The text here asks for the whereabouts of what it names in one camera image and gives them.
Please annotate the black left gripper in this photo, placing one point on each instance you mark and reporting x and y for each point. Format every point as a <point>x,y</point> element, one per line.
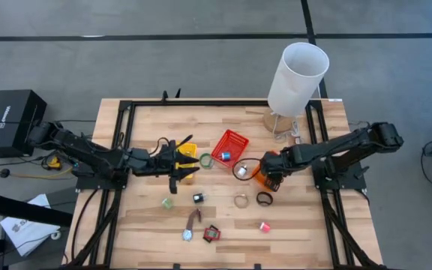
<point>165,161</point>

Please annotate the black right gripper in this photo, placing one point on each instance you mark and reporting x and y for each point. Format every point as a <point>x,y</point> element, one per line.
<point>274,163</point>

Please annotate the black band dark watch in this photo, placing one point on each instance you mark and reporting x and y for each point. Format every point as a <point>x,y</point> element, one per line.
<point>258,198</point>

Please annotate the green band watch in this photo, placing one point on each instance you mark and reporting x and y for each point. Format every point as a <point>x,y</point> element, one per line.
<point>200,160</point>

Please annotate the black tape roll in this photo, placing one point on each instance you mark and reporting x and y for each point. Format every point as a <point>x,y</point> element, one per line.
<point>198,198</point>

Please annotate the yellow plastic basket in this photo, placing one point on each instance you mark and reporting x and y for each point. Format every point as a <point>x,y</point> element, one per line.
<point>189,149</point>

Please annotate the blue tape roll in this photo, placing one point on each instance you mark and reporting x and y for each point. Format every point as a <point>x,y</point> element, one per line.
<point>226,156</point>

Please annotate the red digital clock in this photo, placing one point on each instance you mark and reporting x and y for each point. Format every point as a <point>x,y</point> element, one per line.
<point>212,234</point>

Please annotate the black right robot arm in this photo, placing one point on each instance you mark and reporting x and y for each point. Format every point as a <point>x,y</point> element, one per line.
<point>351,144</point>

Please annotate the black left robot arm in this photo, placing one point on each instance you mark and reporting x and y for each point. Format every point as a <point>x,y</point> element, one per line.
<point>88,150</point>

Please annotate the floral patterned tape roll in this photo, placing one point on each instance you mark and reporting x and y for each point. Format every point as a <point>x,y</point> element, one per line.
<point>167,203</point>

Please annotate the white tape roll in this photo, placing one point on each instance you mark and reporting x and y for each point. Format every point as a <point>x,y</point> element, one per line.
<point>242,171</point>

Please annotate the pink tape roll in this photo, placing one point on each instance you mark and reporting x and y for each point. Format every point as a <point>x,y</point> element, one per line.
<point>264,227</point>

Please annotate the red plastic basket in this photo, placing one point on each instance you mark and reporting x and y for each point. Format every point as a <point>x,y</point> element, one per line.
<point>234,144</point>

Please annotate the white shade table lamp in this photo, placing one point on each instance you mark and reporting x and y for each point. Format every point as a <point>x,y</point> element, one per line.
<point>298,82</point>

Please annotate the yellow floor tool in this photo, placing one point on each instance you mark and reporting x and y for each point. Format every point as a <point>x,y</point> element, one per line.
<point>53,163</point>

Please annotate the white paper sheets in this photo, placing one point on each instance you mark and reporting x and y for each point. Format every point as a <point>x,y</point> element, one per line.
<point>28,228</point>

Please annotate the black workbench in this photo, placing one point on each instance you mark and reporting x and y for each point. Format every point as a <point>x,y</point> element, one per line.
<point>13,208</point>

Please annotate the black cardboard box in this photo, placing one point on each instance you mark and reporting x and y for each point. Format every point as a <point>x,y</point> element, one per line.
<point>17,120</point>

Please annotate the black frame clip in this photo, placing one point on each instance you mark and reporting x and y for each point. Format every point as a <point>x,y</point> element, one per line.
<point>178,93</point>
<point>165,96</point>

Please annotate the black aluminium table frame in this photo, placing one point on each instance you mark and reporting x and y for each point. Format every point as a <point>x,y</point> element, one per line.
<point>219,103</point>

